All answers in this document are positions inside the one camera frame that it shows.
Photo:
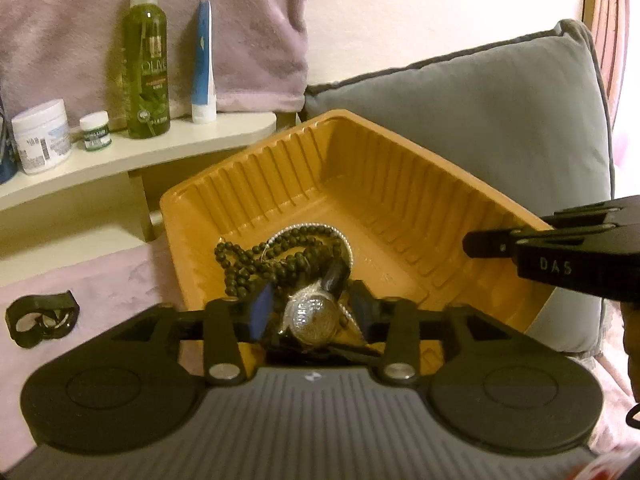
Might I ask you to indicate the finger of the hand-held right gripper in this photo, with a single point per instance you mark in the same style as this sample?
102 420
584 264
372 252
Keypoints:
585 216
490 244

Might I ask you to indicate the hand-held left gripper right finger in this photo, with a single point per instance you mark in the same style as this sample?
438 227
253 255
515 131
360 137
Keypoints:
362 310

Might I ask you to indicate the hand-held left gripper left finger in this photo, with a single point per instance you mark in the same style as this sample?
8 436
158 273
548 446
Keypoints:
260 312

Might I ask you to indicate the white pearl strand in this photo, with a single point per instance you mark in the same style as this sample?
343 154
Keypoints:
320 225

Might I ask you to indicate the orange ribbed plastic tray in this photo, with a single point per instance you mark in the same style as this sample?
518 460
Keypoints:
380 195

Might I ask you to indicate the person's right hand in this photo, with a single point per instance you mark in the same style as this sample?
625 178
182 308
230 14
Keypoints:
631 345

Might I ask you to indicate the grey cushion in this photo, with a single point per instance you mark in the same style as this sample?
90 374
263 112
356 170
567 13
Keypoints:
475 110

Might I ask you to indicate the cream wooden shelf unit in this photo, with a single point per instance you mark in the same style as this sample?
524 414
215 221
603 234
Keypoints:
150 152

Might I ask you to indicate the pink fuzzy blanket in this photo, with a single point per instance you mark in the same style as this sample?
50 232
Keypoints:
75 390

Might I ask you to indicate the red white packet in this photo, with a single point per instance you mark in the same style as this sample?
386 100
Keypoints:
615 465

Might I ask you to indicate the black wristband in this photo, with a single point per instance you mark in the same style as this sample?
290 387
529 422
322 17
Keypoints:
35 310

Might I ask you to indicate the small green white jar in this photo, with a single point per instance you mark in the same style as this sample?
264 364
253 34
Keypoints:
95 132

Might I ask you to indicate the blue white tube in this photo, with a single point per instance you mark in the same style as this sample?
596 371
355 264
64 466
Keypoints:
203 60

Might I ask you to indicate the green oil spray bottle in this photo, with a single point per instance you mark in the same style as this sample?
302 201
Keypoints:
146 70

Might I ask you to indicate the white cream jar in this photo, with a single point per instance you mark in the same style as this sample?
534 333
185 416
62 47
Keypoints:
41 140

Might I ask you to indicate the blue spray bottle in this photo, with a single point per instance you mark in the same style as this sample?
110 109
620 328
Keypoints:
6 150

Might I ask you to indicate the pink hanging towel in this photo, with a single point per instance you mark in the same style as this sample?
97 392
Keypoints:
75 30

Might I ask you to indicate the round wooden frame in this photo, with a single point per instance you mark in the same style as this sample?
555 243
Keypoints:
607 20

